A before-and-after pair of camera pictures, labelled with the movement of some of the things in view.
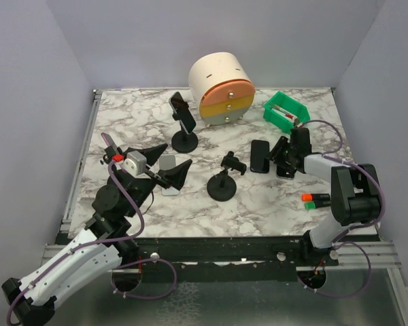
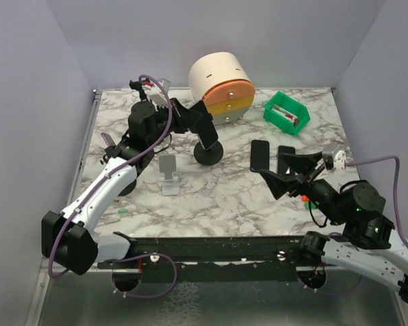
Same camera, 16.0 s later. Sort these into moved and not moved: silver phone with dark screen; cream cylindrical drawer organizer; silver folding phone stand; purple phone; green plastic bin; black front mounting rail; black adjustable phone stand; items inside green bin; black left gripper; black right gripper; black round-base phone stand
Moved: black left gripper; silver phone with dark screen; black adjustable phone stand; black round-base phone stand; black right gripper
Not moved: silver folding phone stand; black front mounting rail; purple phone; cream cylindrical drawer organizer; green plastic bin; items inside green bin
